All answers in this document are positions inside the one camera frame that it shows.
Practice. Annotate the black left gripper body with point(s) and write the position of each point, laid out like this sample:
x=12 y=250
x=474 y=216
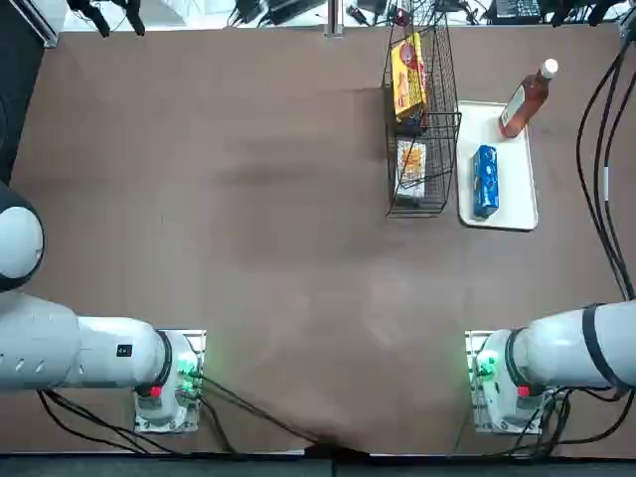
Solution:
x=107 y=3

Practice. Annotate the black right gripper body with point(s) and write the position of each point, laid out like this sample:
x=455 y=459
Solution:
x=581 y=2

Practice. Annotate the blue Oreo cookie box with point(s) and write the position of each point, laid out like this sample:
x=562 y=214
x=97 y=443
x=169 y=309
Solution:
x=484 y=184

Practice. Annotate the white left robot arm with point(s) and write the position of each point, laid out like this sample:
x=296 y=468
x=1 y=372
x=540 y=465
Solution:
x=99 y=353

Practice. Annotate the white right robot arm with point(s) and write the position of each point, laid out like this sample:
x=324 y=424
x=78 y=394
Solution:
x=561 y=348

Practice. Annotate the white plastic tray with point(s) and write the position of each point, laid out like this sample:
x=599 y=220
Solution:
x=517 y=169

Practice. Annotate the black power adapter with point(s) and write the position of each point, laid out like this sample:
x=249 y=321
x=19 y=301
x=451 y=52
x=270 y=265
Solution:
x=248 y=9

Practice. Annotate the small red-lit device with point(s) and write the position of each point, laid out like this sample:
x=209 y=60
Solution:
x=402 y=17

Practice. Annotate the black flat device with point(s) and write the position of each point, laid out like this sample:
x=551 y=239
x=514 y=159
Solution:
x=293 y=7

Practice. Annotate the yellow snack box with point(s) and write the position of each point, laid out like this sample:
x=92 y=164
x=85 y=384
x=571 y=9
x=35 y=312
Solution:
x=407 y=84

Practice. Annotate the white orange snack box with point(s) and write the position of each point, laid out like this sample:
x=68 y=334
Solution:
x=412 y=169

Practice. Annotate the grey aluminium rail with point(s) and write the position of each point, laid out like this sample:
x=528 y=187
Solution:
x=49 y=35

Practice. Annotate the silver aluminium post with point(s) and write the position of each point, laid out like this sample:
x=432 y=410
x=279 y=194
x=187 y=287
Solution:
x=334 y=17

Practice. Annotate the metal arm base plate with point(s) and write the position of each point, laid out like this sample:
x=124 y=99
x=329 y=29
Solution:
x=472 y=348
x=196 y=343

